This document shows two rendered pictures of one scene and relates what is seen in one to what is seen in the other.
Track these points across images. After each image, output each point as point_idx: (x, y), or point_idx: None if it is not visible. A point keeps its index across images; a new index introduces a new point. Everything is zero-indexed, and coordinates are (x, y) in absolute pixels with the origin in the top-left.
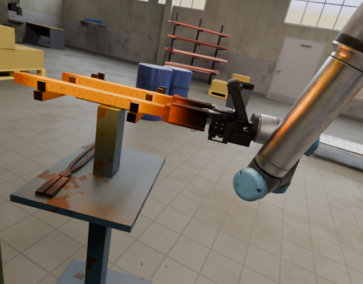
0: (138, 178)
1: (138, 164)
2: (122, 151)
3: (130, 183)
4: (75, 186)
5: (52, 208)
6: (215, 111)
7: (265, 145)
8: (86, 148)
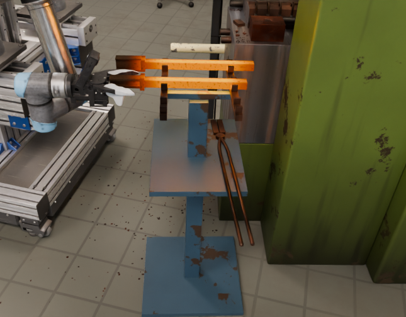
0: (165, 152)
1: (174, 169)
2: (200, 183)
3: (170, 145)
4: None
5: None
6: (107, 72)
7: (74, 66)
8: (237, 173)
